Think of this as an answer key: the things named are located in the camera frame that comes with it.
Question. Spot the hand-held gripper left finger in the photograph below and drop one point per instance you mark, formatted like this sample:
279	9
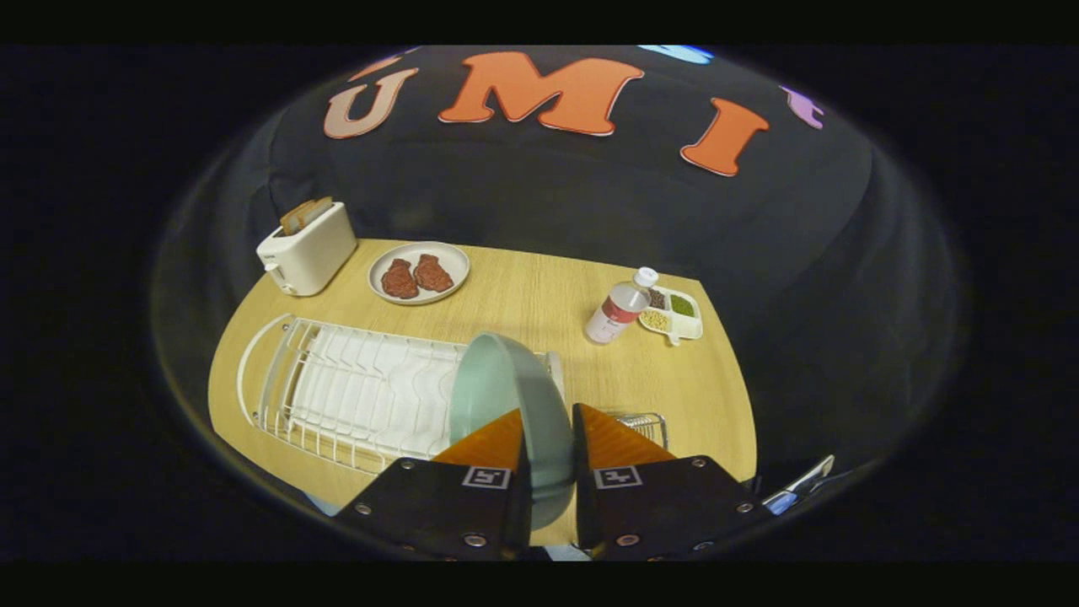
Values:
421	506

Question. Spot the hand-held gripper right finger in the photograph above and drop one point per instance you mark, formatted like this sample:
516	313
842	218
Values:
666	506

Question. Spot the light green plate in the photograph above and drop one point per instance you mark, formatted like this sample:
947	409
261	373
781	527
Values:
497	388

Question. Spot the white plate with meat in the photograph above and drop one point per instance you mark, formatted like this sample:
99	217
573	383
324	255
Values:
447	257

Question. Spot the white divided bean tray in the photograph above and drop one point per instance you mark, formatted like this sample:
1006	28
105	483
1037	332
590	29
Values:
687	324

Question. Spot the clear plastic water bottle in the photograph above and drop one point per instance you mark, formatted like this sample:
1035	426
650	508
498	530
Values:
615	312

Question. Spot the red meat piece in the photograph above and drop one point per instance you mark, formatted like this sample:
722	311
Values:
433	274
399	280

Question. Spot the white toaster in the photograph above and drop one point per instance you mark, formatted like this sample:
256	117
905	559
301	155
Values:
316	257

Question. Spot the brown toast slice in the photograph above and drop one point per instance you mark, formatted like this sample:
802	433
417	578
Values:
293	221
319	207

